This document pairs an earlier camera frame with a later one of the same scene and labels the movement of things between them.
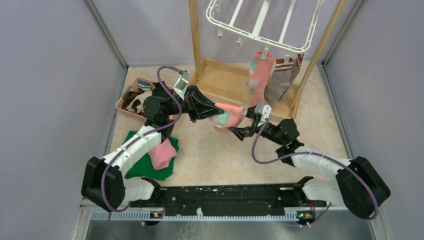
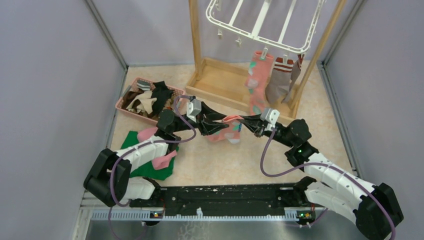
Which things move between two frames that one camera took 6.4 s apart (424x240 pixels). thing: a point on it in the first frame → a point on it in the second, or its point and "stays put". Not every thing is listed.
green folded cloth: x=144 y=168 stays put
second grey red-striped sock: x=275 y=90 stays put
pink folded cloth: x=161 y=154 stays put
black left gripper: x=194 y=99 → x=205 y=124
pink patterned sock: x=232 y=116 → x=231 y=133
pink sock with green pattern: x=259 y=76 stays put
